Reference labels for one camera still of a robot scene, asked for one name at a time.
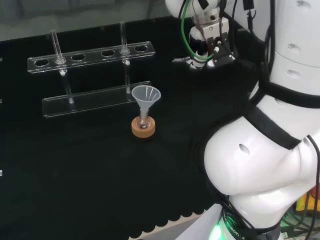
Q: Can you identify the bundle of floor cables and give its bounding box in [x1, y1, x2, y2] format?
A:
[279, 184, 320, 240]

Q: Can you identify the clear acrylic funnel stand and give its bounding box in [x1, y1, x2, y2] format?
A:
[26, 21, 156, 119]

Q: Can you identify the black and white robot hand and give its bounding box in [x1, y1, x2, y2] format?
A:
[187, 18, 237, 71]

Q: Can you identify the green cable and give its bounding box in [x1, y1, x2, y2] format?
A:
[180, 0, 215, 63]

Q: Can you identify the small glass round-bottom flask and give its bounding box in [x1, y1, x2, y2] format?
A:
[136, 109, 152, 130]

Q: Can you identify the thick black cable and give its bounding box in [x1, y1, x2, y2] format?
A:
[261, 0, 279, 83]

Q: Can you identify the cork ring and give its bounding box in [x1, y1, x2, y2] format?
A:
[131, 116, 157, 138]

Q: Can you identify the black bench cloth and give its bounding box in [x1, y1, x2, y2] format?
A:
[0, 15, 266, 240]

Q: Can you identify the clear plastic funnel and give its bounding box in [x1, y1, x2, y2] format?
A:
[131, 85, 162, 118]

